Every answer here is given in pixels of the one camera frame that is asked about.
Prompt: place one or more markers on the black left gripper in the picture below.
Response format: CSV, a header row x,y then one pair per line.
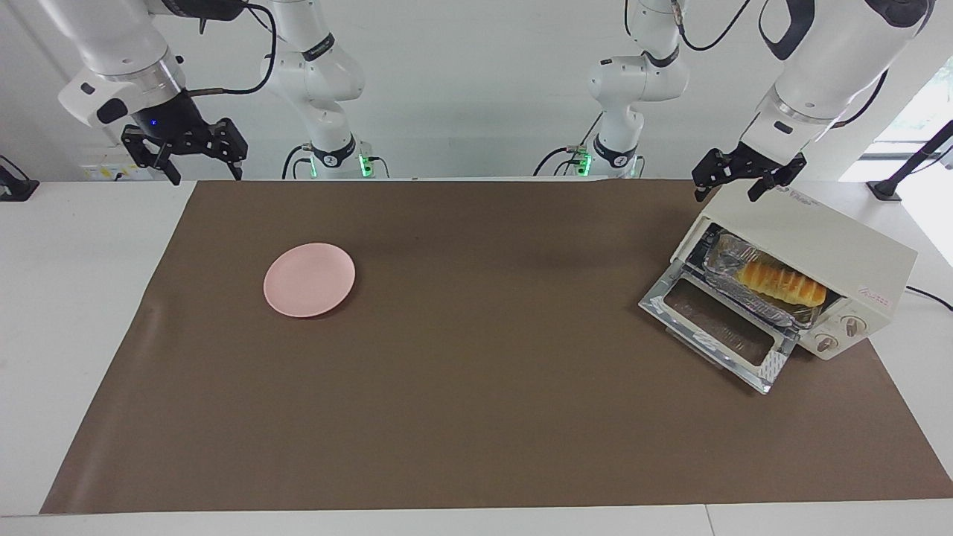
x,y
752,162

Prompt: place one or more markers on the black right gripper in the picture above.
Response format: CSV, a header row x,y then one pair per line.
x,y
175,123

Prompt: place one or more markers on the aluminium foil tray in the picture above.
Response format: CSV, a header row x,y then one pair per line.
x,y
726,257

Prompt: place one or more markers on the golden ridged bread roll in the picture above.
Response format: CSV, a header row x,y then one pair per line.
x,y
782,281

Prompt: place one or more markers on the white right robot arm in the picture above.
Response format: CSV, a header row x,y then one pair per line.
x,y
119,45

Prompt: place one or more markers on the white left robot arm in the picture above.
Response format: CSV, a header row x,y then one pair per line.
x,y
826,59

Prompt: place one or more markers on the cream toaster oven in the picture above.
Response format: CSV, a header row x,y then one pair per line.
x,y
811,238

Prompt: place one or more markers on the glass oven door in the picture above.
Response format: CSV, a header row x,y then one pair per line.
x,y
715,320

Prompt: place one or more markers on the cream oven knob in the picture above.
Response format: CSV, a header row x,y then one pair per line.
x,y
826,343
853,325

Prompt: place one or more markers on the black table clamp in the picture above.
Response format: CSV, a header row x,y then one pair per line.
x,y
15,186

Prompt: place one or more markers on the pink round plate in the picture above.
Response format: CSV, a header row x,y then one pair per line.
x,y
309,279

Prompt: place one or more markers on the brown table mat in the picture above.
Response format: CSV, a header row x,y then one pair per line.
x,y
484,372

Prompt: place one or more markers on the white wall socket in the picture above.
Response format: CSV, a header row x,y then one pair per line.
x,y
100,173

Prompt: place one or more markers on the black camera stand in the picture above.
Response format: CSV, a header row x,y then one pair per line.
x,y
912,160

